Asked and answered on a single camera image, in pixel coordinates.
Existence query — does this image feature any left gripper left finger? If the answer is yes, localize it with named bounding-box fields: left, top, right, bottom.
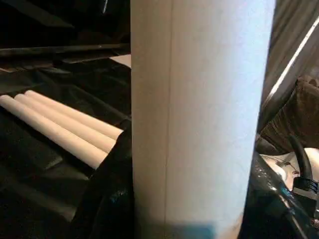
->
left=74, top=119, right=137, bottom=239

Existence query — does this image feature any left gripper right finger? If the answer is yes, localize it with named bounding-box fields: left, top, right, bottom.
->
left=238, top=146, right=319, bottom=239

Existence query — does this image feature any brown fabric cushion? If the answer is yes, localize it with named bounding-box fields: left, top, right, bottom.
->
left=258, top=76, right=319, bottom=155

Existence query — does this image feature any white flat board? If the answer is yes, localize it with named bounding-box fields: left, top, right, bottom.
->
left=109, top=54, right=132, bottom=68

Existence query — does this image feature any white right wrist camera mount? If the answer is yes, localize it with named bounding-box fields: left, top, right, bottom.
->
left=260, top=147, right=319, bottom=186

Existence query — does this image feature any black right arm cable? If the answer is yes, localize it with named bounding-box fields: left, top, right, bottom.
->
left=288, top=135, right=319, bottom=200

